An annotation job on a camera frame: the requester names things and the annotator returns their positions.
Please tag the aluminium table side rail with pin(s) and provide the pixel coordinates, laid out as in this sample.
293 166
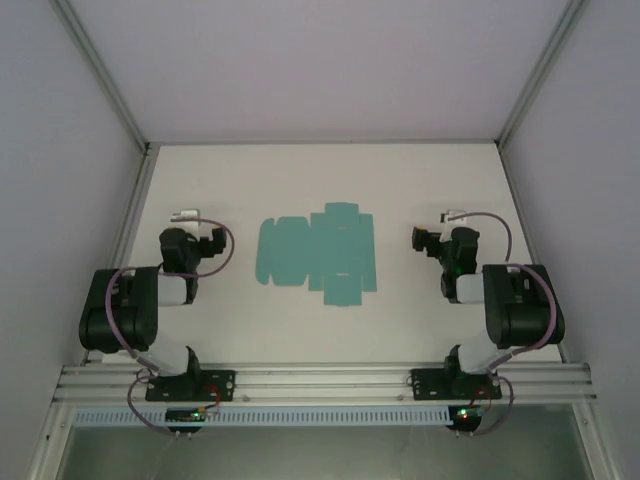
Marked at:
137 200
520 200

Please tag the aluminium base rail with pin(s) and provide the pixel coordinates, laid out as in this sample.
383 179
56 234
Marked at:
320 382

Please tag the aluminium frame post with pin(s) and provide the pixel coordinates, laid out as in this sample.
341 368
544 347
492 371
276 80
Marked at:
541 70
101 70

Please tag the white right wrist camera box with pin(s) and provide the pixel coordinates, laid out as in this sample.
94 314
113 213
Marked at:
452 216

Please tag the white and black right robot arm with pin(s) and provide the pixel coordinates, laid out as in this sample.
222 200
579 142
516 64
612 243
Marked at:
520 315

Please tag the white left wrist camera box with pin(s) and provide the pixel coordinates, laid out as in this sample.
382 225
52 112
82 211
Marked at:
185 216

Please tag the aluminium lower frame leg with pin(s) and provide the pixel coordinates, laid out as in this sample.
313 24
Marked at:
597 450
50 440

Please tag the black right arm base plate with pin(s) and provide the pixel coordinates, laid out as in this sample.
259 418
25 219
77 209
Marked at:
425 385

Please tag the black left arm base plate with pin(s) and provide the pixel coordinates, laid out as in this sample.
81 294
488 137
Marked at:
220 375

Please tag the grey metal lower panel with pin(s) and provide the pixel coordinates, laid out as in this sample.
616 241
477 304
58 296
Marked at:
320 455

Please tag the teal cardboard paper box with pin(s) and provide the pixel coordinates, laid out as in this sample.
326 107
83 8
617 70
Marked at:
320 250

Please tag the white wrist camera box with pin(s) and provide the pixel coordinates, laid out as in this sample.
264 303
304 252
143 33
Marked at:
452 216
185 216

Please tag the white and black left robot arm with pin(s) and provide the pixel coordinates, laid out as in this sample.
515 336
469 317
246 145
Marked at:
120 320

